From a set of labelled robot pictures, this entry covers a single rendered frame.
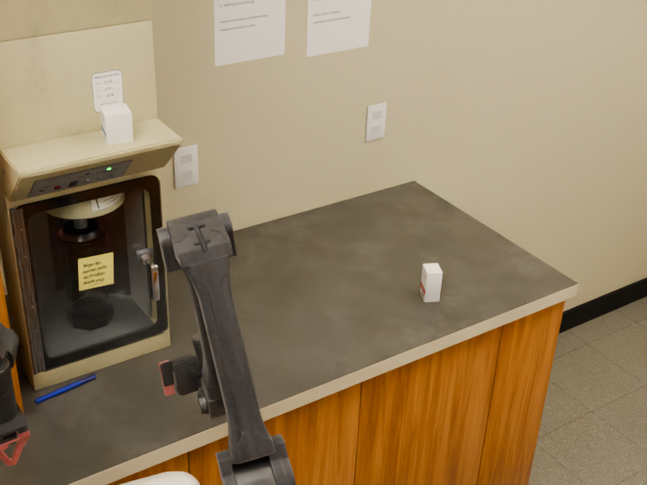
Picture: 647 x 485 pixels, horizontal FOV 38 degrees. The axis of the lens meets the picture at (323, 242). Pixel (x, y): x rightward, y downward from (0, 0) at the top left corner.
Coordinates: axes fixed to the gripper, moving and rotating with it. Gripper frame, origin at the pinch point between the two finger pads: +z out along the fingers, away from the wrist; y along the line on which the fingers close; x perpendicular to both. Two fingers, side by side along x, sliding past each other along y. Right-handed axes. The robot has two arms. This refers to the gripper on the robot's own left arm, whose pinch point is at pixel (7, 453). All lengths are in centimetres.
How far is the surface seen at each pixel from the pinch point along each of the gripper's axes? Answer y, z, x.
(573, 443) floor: 22, 111, -194
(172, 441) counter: 3.4, 15.9, -32.6
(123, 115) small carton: 25, -46, -36
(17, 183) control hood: 24.4, -38.0, -15.1
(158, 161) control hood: 27, -34, -44
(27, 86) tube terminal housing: 34, -52, -22
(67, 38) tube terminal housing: 34, -60, -30
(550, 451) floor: 23, 111, -184
